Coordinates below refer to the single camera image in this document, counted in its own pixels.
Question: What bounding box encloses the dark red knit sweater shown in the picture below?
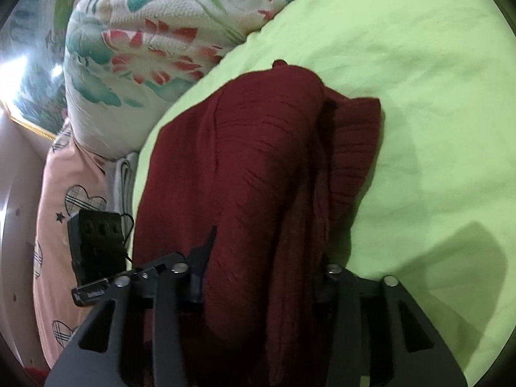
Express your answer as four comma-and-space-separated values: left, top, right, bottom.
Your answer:
133, 60, 381, 385

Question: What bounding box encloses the pink heart pattern pillow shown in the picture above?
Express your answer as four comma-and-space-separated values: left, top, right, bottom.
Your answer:
33, 120, 112, 367

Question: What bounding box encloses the folded grey cloth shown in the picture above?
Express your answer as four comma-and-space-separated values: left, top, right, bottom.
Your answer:
105, 152, 138, 262

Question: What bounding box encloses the light green bed sheet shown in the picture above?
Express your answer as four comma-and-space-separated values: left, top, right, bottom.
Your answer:
130, 0, 516, 387

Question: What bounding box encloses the floral white quilt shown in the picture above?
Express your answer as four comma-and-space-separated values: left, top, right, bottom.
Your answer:
64, 0, 293, 158

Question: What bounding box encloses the framed landscape painting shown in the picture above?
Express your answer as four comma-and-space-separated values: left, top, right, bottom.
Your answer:
1, 0, 80, 135

